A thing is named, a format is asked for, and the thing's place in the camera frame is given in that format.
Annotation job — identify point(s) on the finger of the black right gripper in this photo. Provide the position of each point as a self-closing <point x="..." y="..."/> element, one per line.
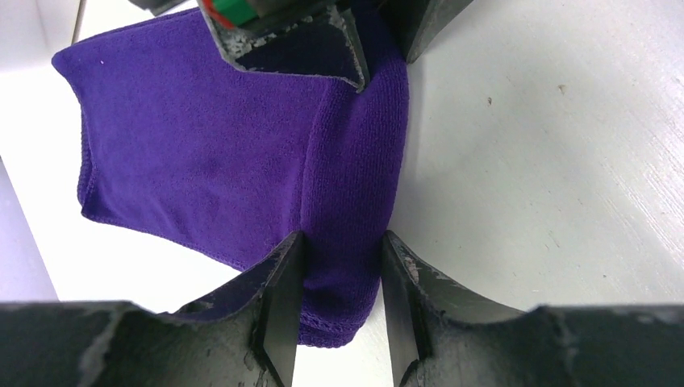
<point x="414" y="24"/>

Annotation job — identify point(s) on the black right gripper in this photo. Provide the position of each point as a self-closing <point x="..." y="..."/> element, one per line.
<point x="301" y="38"/>

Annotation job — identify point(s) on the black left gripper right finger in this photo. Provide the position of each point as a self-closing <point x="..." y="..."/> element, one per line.
<point x="441" y="333"/>

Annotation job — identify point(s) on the purple towel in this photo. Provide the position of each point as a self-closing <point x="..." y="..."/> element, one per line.
<point x="178" y="144"/>

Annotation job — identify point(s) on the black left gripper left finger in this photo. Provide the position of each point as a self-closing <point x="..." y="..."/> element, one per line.
<point x="244" y="333"/>

